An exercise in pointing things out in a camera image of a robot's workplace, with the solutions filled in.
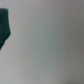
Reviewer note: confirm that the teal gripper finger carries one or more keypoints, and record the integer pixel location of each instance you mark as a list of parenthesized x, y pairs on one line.
[(4, 26)]

